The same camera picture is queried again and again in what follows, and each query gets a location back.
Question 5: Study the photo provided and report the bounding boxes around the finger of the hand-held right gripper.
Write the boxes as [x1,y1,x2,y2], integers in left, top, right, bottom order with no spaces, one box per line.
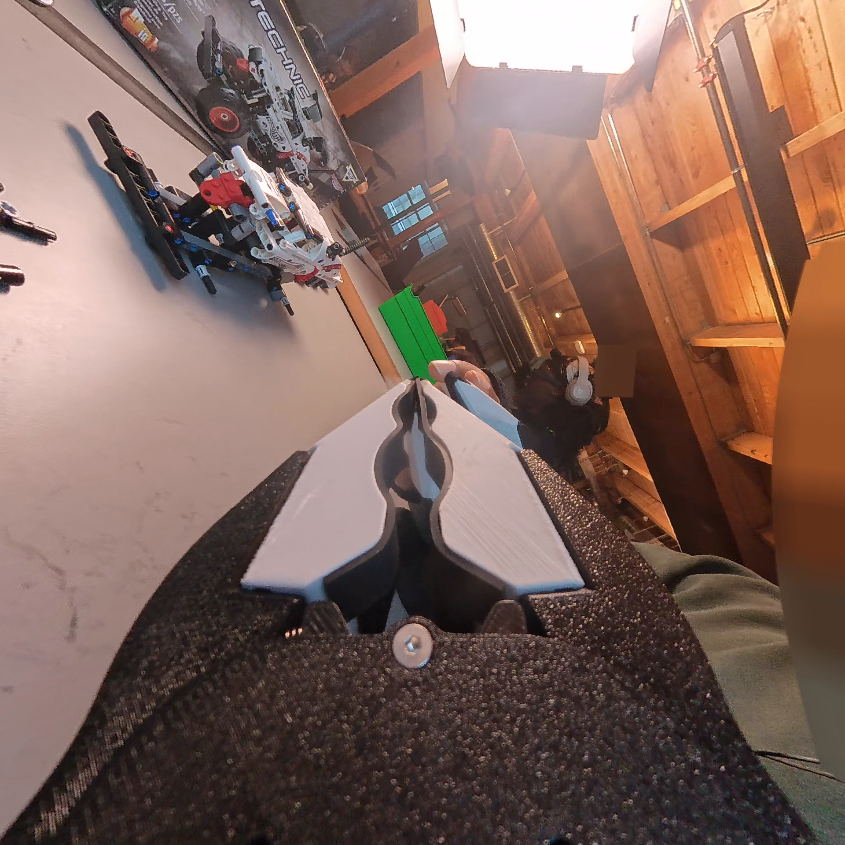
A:
[444,371,524,451]

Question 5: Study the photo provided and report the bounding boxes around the metal ventilation duct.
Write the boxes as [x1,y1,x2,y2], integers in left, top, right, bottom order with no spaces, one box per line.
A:
[475,221,549,374]

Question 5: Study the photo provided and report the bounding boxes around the person's right hand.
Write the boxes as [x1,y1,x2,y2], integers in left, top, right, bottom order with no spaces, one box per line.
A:
[428,360,503,405]

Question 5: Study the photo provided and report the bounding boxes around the green plastic bin stack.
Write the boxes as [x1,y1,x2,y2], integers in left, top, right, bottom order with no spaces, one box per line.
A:
[378,285,448,380]

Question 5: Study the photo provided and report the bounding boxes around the white lego truck model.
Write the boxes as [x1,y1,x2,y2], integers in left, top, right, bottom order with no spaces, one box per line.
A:
[87,110,345,316]

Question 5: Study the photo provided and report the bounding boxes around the lego set box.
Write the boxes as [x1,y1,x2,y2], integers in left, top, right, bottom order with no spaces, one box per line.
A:
[96,0,367,209]

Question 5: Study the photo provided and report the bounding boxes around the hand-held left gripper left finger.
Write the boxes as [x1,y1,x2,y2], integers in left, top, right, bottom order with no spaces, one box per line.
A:
[240,379,418,592]

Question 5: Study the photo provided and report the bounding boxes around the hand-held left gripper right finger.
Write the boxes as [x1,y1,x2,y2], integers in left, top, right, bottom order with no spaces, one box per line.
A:
[417,379,587,592]

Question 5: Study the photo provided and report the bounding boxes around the paned window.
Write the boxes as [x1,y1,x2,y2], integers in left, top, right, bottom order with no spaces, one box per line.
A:
[382,185,445,257]

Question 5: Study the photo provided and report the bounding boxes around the studio softbox light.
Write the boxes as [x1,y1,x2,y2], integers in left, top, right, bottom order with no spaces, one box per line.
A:
[429,0,674,141]

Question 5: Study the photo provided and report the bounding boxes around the pile of small lego pieces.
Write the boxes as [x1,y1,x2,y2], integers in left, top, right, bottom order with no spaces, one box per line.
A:
[0,185,58,291]

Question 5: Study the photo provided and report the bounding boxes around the white headphones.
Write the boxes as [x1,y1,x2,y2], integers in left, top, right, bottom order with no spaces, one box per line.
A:
[564,356,593,407]

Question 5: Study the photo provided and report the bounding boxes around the person's right forearm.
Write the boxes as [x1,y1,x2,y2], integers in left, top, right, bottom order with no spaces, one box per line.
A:
[632,541,823,763]

